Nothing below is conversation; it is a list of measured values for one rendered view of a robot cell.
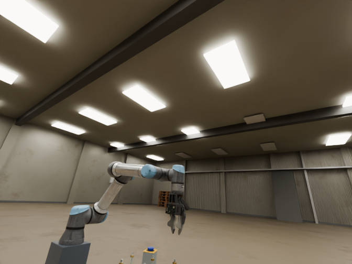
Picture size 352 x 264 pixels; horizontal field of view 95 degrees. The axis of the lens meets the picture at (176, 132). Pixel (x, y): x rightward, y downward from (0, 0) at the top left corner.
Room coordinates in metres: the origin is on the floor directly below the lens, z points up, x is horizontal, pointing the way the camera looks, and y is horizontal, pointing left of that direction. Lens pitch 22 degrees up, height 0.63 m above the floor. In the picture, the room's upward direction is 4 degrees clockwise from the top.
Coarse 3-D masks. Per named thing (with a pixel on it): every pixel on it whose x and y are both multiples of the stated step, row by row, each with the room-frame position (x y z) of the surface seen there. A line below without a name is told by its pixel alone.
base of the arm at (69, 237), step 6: (66, 228) 1.29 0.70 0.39; (72, 228) 1.28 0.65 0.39; (78, 228) 1.30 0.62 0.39; (66, 234) 1.28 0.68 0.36; (72, 234) 1.28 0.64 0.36; (78, 234) 1.30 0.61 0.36; (60, 240) 1.28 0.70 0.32; (66, 240) 1.26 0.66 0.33; (72, 240) 1.27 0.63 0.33; (78, 240) 1.30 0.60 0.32
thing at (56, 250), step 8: (56, 248) 1.26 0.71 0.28; (64, 248) 1.22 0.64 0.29; (72, 248) 1.26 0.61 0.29; (80, 248) 1.30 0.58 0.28; (88, 248) 1.35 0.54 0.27; (48, 256) 1.31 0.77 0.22; (56, 256) 1.24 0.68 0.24; (64, 256) 1.23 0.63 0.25; (72, 256) 1.27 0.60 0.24; (80, 256) 1.31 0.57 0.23
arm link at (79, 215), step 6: (72, 210) 1.29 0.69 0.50; (78, 210) 1.28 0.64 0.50; (84, 210) 1.31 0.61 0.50; (90, 210) 1.36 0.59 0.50; (72, 216) 1.28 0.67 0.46; (78, 216) 1.29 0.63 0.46; (84, 216) 1.31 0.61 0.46; (90, 216) 1.35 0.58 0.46; (72, 222) 1.28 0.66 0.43; (78, 222) 1.29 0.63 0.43; (84, 222) 1.33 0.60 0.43
